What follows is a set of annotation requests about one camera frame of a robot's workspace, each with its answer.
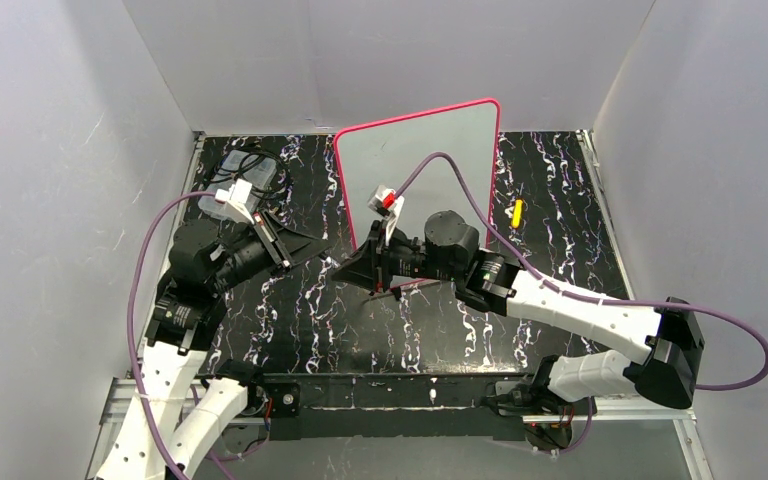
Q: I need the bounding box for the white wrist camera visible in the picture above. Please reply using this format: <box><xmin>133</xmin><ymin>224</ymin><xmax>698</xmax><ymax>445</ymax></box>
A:
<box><xmin>367</xmin><ymin>185</ymin><xmax>404</xmax><ymax>245</ymax></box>
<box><xmin>214</xmin><ymin>179</ymin><xmax>254</xmax><ymax>225</ymax></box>

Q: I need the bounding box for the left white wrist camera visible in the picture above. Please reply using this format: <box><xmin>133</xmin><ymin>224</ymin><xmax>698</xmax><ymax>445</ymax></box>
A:
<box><xmin>214</xmin><ymin>179</ymin><xmax>254</xmax><ymax>225</ymax></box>

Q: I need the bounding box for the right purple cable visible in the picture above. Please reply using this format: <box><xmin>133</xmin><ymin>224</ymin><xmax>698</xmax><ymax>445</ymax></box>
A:
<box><xmin>393</xmin><ymin>152</ymin><xmax>768</xmax><ymax>455</ymax></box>

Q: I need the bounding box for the aluminium front rail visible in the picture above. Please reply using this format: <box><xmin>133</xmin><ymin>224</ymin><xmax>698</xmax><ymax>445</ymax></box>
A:
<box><xmin>101</xmin><ymin>373</ymin><xmax>696</xmax><ymax>424</ymax></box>

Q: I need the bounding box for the metal whiteboard stand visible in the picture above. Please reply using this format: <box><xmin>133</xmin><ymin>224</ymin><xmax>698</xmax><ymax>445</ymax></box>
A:
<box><xmin>360</xmin><ymin>279</ymin><xmax>439</xmax><ymax>304</ymax></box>

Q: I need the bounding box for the pink framed whiteboard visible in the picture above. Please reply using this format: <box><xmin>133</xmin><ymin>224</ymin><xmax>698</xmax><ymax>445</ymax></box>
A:
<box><xmin>334</xmin><ymin>98</ymin><xmax>501</xmax><ymax>247</ymax></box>

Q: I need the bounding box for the yellow marker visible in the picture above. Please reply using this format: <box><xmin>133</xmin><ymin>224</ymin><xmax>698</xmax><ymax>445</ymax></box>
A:
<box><xmin>510</xmin><ymin>199</ymin><xmax>524</xmax><ymax>229</ymax></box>

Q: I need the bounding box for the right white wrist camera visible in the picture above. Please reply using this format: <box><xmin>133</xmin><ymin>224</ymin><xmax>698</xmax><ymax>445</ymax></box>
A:
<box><xmin>367</xmin><ymin>185</ymin><xmax>404</xmax><ymax>245</ymax></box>

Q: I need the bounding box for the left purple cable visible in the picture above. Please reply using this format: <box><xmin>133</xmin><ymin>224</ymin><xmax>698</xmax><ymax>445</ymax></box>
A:
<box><xmin>125</xmin><ymin>190</ymin><xmax>273</xmax><ymax>480</ymax></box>

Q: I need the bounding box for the clear plastic box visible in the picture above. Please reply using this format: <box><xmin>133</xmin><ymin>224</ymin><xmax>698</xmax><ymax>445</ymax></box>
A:
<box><xmin>203</xmin><ymin>150</ymin><xmax>278</xmax><ymax>211</ymax></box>

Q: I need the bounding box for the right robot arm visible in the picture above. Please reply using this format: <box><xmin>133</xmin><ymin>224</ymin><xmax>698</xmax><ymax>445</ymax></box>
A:
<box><xmin>333</xmin><ymin>210</ymin><xmax>704</xmax><ymax>409</ymax></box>

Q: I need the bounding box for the purple cable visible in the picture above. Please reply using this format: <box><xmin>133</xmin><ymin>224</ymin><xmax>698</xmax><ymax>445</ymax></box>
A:
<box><xmin>393</xmin><ymin>152</ymin><xmax>768</xmax><ymax>455</ymax></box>
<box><xmin>125</xmin><ymin>190</ymin><xmax>273</xmax><ymax>480</ymax></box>

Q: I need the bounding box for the black coiled cable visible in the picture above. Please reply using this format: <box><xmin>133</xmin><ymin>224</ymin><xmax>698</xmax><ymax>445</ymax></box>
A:
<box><xmin>211</xmin><ymin>149</ymin><xmax>294</xmax><ymax>201</ymax></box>

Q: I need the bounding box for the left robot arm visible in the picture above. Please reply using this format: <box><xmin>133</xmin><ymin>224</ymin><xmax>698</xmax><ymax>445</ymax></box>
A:
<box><xmin>96</xmin><ymin>213</ymin><xmax>329</xmax><ymax>479</ymax></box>

